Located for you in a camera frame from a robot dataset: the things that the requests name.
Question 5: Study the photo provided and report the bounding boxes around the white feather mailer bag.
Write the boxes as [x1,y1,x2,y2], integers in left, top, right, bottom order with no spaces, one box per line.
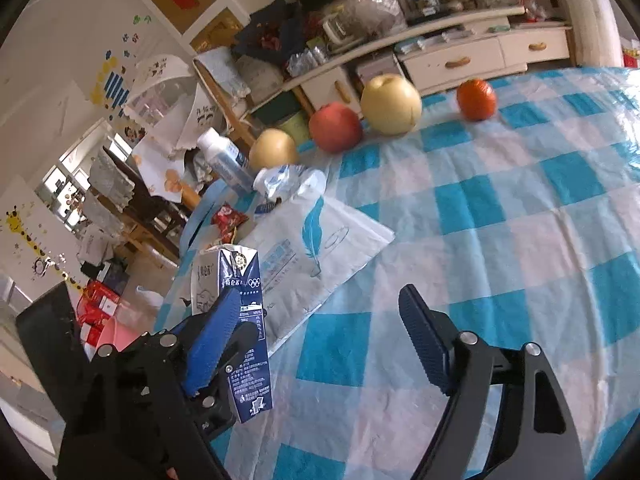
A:
[242,188,395,356]

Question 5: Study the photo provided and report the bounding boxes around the light wooden chair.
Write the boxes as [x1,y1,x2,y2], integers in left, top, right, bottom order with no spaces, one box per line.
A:
[193,60,256,151]

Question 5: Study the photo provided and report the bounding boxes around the blue white checkered tablecloth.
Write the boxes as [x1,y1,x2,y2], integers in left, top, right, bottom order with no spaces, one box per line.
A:
[213,67,639,479]

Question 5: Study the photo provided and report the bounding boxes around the white plastic drink bottle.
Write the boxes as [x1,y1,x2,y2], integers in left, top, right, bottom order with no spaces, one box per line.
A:
[196,128,255,195]

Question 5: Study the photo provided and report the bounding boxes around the small red snack packet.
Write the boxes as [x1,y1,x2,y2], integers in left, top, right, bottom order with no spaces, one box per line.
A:
[212,203,248,244]

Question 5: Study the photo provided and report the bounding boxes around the pink plastic trash bucket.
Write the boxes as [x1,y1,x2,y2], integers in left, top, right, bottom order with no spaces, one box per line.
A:
[96,318,140,351]

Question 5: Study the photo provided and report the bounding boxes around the large yellow pear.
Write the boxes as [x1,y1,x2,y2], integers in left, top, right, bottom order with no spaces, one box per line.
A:
[360,74,422,136]

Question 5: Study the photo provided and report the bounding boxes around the blue white milk carton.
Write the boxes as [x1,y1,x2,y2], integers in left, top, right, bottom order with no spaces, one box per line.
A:
[191,245,272,422]

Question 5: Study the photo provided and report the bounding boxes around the small yellow pear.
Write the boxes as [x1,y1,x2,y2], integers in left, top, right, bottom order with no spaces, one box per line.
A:
[248,128,298,171]

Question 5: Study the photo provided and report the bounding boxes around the crumpled white blue wrapper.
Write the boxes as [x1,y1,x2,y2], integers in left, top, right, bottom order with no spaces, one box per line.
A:
[253,165,326,203]

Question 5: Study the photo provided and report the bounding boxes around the red apple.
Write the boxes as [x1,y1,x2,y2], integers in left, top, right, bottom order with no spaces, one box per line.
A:
[308,102,363,154]

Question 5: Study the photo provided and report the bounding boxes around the red gift boxes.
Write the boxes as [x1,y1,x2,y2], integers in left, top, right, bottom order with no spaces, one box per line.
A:
[76,280,120,348]

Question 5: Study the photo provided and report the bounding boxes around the dark wooden dining chair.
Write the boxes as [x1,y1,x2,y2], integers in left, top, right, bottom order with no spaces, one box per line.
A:
[89,148,188,257]

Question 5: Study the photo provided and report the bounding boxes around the green waste bin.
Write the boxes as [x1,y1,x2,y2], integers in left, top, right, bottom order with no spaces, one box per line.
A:
[277,110,310,145]

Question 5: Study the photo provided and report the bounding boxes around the electric kettle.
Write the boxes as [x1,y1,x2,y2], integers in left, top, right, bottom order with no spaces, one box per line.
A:
[321,10,356,47]

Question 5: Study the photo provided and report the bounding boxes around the white mesh food cover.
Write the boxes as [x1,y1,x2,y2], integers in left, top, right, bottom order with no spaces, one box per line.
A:
[124,54,195,128]

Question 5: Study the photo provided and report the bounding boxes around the white TV cabinet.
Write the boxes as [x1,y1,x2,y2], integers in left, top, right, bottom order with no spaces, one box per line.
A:
[256,6,572,113]

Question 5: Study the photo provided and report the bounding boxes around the orange tangerine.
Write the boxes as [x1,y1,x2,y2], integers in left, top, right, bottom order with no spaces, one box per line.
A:
[456,78,498,122]

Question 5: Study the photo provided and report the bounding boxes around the dark blue flower bouquet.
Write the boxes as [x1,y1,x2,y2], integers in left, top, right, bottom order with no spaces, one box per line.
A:
[232,0,306,66]

